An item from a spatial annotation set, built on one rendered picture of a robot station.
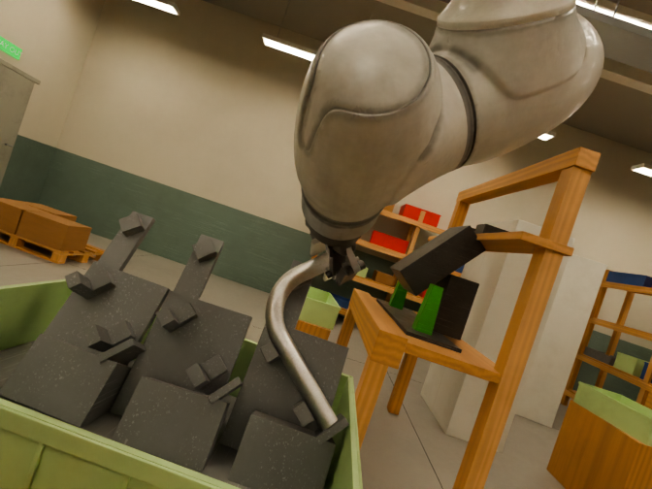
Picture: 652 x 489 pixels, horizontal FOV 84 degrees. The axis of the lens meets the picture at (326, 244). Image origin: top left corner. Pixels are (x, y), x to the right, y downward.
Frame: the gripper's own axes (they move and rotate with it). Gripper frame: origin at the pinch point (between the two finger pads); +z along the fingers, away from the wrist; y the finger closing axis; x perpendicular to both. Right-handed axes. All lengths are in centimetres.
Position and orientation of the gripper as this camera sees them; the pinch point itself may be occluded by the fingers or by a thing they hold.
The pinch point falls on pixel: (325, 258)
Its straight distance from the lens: 60.8
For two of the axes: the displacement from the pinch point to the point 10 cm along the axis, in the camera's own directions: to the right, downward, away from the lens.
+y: -4.5, -8.5, 2.6
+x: -8.9, 4.0, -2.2
